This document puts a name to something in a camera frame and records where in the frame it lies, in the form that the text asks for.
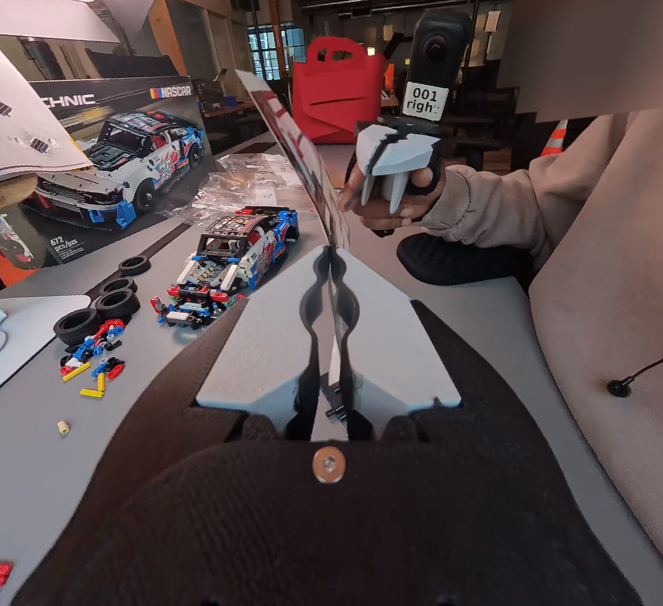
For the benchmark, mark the crumpled clear plastic bag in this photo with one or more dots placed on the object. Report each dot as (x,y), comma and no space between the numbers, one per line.
(248,186)

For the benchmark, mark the building instruction booklet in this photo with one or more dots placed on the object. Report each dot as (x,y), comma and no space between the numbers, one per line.
(31,119)

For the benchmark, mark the toy brick race car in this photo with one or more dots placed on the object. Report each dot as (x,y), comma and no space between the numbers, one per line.
(243,253)

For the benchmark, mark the person's right forearm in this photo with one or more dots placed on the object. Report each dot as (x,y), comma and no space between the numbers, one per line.
(518,191)

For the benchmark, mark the person's torso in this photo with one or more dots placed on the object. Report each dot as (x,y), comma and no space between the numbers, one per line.
(595,279)

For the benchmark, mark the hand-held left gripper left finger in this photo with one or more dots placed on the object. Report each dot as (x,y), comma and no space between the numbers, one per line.
(254,357)

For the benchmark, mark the black clip microphone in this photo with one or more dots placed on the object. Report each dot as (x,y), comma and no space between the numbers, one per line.
(619,388)

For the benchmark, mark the grey desk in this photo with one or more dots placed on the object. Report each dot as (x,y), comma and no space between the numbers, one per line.
(497,316)

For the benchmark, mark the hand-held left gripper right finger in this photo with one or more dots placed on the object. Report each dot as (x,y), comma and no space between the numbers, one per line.
(404,357)

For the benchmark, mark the black beam with blue pins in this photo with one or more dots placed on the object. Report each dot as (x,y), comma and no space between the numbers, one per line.
(334,398)

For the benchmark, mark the person's right hand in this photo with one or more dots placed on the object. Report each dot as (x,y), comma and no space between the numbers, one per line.
(383,217)

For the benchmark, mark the red felt tote bag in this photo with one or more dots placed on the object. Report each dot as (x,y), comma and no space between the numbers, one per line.
(336,98)

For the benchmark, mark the black toy car box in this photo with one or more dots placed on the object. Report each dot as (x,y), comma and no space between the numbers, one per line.
(129,160)

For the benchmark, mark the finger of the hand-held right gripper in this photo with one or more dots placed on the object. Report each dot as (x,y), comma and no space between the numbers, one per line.
(369,145)
(409,155)

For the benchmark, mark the black office chair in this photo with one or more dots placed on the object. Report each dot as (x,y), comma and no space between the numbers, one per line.
(481,147)

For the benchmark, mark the pile of mixed coloured pieces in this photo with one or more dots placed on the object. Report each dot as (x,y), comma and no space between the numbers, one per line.
(93,352)

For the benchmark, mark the orange traffic cone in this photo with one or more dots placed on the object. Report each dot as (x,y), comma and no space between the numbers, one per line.
(556,139)

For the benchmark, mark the silver sticker sheet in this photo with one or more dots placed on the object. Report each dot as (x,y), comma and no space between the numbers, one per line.
(305,160)

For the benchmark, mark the small tan bushing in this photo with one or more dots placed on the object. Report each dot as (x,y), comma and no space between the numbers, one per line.
(63,427)

